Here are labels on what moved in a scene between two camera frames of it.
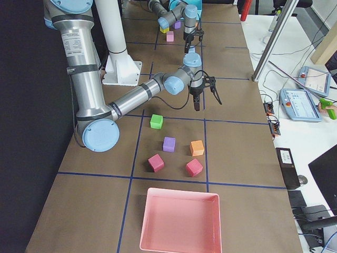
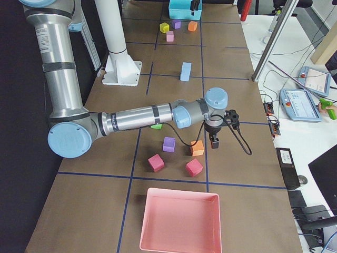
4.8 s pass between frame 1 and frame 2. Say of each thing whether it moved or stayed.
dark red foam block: stayed
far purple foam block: stayed
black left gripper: moved
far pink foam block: stayed
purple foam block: stayed
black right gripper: moved
